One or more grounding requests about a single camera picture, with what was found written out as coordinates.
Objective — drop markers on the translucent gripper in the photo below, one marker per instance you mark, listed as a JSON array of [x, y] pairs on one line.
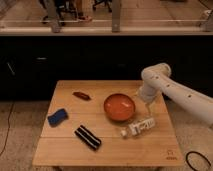
[[150, 109]]

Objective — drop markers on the clear plastic bottle white label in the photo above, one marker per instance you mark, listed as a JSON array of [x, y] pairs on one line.
[[136, 128]]

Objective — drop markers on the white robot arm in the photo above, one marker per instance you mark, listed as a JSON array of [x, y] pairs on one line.
[[157, 78]]

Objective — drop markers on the orange ceramic bowl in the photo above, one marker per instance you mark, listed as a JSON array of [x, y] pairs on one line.
[[119, 107]]

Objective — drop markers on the wooden table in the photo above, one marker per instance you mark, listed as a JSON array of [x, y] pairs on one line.
[[59, 146]]

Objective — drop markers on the brown chocolate bar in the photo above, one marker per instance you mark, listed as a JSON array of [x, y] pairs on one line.
[[82, 96]]

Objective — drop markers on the blue sponge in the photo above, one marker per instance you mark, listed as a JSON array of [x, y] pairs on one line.
[[57, 117]]

